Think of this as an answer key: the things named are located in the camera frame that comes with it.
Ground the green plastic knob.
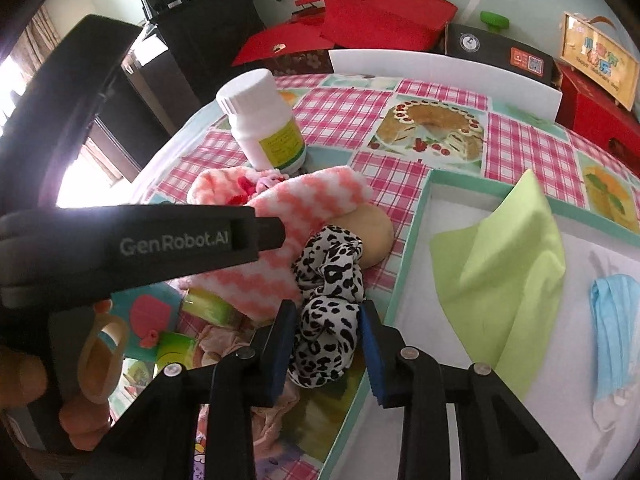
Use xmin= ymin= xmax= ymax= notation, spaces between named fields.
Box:
xmin=480 ymin=10 xmax=511 ymax=32

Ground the red gift box lid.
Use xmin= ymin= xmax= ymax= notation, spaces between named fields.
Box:
xmin=232 ymin=25 xmax=331 ymax=67

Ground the pale pink cloth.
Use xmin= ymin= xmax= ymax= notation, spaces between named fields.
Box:
xmin=195 ymin=325 xmax=301 ymax=461

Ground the brown floral box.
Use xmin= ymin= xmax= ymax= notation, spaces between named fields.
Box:
xmin=265 ymin=50 xmax=333 ymax=76

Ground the person's left hand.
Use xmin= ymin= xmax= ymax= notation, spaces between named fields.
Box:
xmin=0 ymin=345 xmax=111 ymax=452

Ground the black box orange label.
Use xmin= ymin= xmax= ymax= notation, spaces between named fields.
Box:
xmin=442 ymin=22 xmax=561 ymax=87

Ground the red gift box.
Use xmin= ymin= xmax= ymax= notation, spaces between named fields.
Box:
xmin=295 ymin=0 xmax=458 ymax=53

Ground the pink checkered cake tablecloth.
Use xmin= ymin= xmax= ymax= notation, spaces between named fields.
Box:
xmin=107 ymin=72 xmax=640 ymax=480

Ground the green yellow block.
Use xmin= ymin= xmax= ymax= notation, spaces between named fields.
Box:
xmin=155 ymin=330 xmax=201 ymax=367

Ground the blue face mask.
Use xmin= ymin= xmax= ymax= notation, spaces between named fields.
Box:
xmin=589 ymin=274 xmax=640 ymax=431

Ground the beige round powder puff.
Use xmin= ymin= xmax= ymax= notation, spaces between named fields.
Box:
xmin=340 ymin=205 xmax=396 ymax=271

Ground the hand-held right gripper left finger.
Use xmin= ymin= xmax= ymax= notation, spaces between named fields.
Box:
xmin=65 ymin=300 xmax=300 ymax=480

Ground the white pill bottle green label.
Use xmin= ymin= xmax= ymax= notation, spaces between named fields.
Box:
xmin=216 ymin=69 xmax=307 ymax=172

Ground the yellow framed gift box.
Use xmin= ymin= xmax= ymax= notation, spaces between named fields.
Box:
xmin=560 ymin=10 xmax=640 ymax=111

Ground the dark wooden cabinet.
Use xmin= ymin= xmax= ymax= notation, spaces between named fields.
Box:
xmin=95 ymin=35 xmax=171 ymax=186

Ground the pink white zigzag cloth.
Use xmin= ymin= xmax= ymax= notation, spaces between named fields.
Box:
xmin=186 ymin=162 xmax=373 ymax=318

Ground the teal rimmed white box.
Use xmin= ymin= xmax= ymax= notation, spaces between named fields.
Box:
xmin=320 ymin=167 xmax=640 ymax=480

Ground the leopard print scrunchie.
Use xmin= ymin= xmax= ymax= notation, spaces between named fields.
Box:
xmin=287 ymin=225 xmax=368 ymax=388

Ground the teal toy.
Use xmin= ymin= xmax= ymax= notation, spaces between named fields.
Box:
xmin=107 ymin=280 xmax=188 ymax=361

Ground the white board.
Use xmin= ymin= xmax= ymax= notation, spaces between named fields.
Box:
xmin=327 ymin=49 xmax=563 ymax=121

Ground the red cardboard box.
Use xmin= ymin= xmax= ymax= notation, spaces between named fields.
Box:
xmin=555 ymin=62 xmax=640 ymax=176

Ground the beige ring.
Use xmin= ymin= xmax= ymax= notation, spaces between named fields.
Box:
xmin=77 ymin=312 xmax=130 ymax=403

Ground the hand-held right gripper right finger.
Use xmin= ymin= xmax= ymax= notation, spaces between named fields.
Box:
xmin=360 ymin=300 xmax=610 ymax=480

